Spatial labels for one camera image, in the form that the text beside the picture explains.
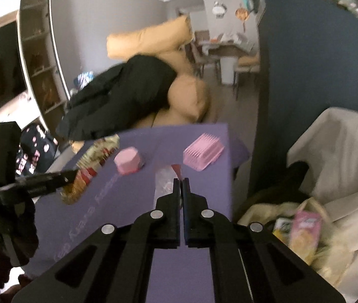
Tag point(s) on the hanging lantern decoration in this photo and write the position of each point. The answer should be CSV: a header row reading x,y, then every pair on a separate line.
x,y
240,14

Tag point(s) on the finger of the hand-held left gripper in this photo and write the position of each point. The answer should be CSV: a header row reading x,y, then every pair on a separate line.
x,y
49,181

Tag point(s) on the white low cabinet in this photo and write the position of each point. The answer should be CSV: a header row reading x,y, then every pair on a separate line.
x,y
8,107

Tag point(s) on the yellow plastic bag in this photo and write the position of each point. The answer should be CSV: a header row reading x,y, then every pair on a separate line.
x,y
261,211

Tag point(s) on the pink white cartoon snack packet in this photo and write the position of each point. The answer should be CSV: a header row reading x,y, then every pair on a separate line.
x,y
305,236

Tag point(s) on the cream printed snack packet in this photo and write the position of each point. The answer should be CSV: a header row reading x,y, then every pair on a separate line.
x,y
98,150

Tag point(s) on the blue partition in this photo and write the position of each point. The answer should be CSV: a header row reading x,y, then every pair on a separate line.
x,y
318,63

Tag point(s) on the black jacket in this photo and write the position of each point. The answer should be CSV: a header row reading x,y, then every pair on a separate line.
x,y
128,85

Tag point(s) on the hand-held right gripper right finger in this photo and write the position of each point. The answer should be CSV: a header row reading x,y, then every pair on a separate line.
x,y
194,224

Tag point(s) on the clear plastic wrapper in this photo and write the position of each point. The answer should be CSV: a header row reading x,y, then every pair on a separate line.
x,y
164,180

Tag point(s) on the white shelf unit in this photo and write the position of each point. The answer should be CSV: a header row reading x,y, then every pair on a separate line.
x,y
38,53

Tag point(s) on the yellow cushions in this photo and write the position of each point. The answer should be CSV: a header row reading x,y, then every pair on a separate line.
x,y
174,58

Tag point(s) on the dark bag with pink prints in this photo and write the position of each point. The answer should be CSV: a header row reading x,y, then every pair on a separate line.
x,y
36,151

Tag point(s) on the purple mat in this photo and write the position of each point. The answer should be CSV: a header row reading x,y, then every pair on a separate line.
x,y
119,214

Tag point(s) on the rounded yellow cushion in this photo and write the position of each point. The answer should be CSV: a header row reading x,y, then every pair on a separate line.
x,y
187,96

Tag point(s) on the panda wall clock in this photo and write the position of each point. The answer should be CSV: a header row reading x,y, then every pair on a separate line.
x,y
219,8

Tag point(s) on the teal black device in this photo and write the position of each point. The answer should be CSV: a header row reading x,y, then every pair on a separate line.
x,y
250,1

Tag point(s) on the pink octagonal container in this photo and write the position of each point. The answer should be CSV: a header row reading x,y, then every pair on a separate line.
x,y
128,161

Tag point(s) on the white green packet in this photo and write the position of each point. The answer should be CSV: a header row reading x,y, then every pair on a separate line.
x,y
282,225

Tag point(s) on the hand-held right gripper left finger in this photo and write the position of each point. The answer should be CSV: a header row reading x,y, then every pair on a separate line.
x,y
166,224

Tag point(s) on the dining chair with yellow cushion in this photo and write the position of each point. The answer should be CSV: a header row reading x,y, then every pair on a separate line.
x,y
245,64

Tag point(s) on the pink plastic basket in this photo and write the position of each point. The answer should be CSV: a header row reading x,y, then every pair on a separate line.
x,y
202,153

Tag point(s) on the white cloth cover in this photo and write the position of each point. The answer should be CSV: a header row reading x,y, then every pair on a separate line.
x,y
340,151

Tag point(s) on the colourful shiny bag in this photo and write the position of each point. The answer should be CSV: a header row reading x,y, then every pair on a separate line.
x,y
84,78

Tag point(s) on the dining table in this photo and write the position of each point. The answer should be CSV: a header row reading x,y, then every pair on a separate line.
x,y
226,49

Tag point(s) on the grey dining chair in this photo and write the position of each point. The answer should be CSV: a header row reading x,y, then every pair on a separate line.
x,y
202,60

